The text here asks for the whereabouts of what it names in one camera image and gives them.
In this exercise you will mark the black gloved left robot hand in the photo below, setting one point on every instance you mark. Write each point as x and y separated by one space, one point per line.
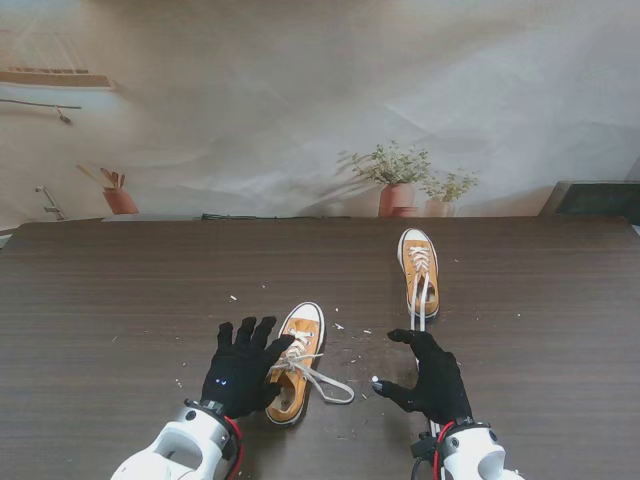
235 375

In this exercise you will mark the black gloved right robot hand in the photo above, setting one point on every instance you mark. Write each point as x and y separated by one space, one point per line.
440 385

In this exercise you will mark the yellow canvas sneaker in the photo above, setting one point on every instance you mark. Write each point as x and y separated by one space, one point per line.
411 295
287 410

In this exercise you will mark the white shoelace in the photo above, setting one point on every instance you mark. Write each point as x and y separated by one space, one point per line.
424 300
312 377

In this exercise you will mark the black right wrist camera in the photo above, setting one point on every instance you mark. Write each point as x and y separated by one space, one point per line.
424 446

